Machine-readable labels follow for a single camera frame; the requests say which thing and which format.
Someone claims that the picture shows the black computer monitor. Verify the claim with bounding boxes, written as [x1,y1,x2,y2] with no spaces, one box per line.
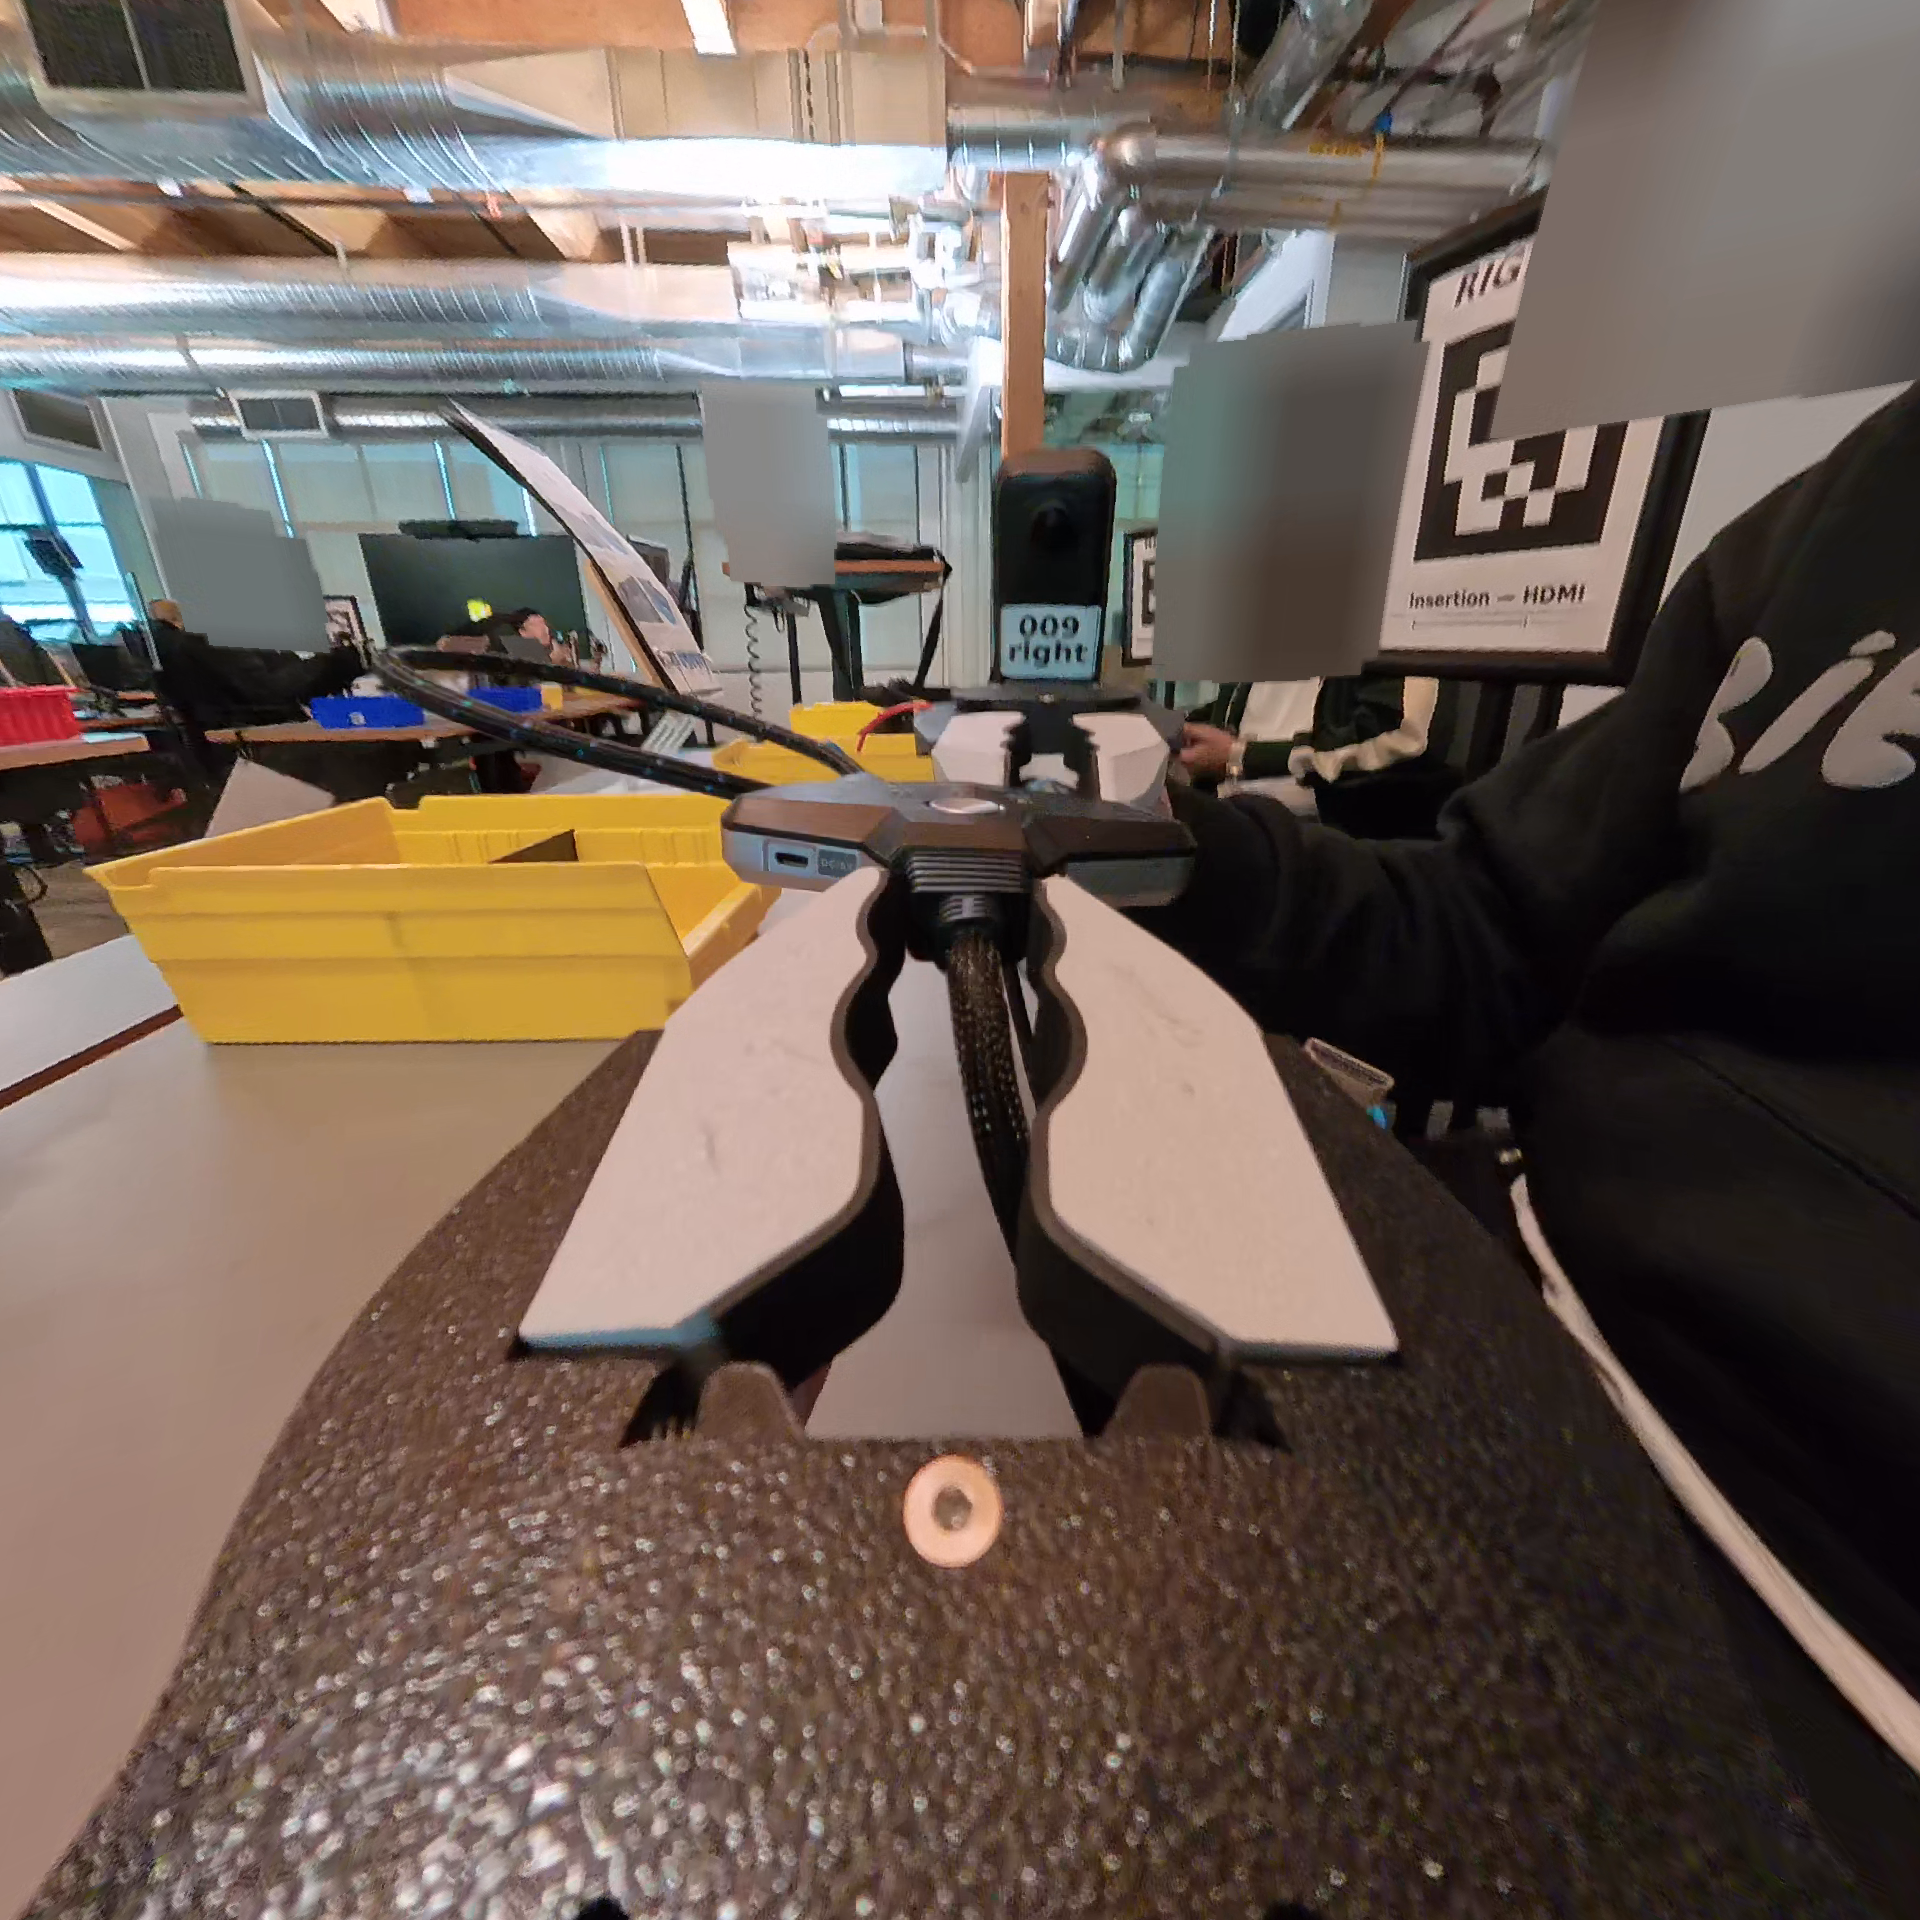
[356,532,595,650]

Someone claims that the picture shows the silver air duct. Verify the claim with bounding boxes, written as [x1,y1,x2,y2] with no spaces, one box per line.
[0,29,632,189]

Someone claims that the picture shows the person's right forearm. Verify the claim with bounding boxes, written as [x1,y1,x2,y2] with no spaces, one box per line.
[1167,720,1653,1082]

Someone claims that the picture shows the thick black braided cable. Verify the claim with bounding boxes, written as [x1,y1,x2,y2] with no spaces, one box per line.
[942,917,1040,1253]

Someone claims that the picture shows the yellow plastic bin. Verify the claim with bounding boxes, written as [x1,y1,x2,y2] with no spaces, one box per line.
[85,792,782,1047]
[712,696,962,793]

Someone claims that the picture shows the tilted document stand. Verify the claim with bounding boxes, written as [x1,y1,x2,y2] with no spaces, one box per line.
[439,393,726,699]

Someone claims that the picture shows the wooden support post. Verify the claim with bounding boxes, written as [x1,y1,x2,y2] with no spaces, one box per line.
[1000,167,1053,455]

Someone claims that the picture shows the grey metal video switch box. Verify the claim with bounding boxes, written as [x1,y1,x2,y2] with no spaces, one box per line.
[723,776,1200,961]

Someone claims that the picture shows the grey desk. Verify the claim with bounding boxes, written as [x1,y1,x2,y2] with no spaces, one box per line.
[0,932,1323,1913]

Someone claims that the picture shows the framed marker poster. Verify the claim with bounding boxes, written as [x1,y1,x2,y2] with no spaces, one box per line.
[1373,224,1712,688]

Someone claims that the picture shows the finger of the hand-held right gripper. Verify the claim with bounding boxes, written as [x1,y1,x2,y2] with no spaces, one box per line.
[1068,707,1182,815]
[912,707,1038,787]

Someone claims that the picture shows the braided cable with green plugs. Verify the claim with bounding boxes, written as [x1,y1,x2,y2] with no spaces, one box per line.
[367,642,873,798]

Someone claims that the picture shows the ceiling vent box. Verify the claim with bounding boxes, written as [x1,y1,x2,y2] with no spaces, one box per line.
[23,0,261,99]

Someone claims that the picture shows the person's torso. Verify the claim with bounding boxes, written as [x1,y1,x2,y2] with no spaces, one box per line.
[1501,381,1920,1920]

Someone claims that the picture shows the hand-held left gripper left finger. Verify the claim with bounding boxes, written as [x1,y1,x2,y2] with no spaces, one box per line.
[517,865,908,1380]

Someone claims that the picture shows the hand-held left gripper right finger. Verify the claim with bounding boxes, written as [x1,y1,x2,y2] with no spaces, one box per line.
[1016,872,1405,1415]

